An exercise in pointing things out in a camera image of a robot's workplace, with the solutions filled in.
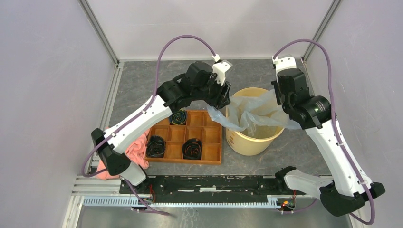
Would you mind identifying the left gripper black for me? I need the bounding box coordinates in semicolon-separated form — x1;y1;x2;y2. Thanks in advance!
192;73;231;110

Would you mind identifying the light blue plastic trash bag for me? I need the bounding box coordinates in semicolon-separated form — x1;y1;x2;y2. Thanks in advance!
207;89;301;132

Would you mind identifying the yellow round trash bin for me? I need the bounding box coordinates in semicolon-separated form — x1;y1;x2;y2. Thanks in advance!
225;87;284;156

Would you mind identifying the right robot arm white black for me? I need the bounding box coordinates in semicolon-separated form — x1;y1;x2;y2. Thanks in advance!
271;68;385;217

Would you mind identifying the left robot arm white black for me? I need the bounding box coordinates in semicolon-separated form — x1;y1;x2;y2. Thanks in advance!
91;60;232;194

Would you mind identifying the orange compartment tray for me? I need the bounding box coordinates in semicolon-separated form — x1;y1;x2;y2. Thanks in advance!
145;110;222;165

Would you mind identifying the black orange rolled belt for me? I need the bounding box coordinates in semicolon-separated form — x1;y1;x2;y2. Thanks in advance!
182;138;202;160

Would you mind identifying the black rolled belt left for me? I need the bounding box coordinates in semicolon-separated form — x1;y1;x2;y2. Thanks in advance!
146;135;166;158

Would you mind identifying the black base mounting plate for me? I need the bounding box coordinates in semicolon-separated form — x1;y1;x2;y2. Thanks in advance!
134;175;294;203

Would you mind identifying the pink cloth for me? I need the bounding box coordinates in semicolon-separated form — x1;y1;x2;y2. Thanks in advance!
96;129;150;180

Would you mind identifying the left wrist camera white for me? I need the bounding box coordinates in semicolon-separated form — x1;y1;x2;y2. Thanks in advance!
212;54;232;86

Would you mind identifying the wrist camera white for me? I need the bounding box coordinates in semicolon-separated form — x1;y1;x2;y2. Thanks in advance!
272;56;297;76
212;54;232;86

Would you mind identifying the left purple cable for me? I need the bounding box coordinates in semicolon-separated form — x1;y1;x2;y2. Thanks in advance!
80;34;218;178

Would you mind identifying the purple cable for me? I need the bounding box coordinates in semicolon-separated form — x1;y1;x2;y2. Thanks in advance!
273;38;376;226
80;34;218;178

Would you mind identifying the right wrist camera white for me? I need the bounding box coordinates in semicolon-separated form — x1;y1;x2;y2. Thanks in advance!
272;56;297;76

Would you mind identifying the aluminium frame rail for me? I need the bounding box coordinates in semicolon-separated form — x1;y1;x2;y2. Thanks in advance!
73;177;293;208

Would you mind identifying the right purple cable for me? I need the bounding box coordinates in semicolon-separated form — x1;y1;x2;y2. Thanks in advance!
273;38;376;226

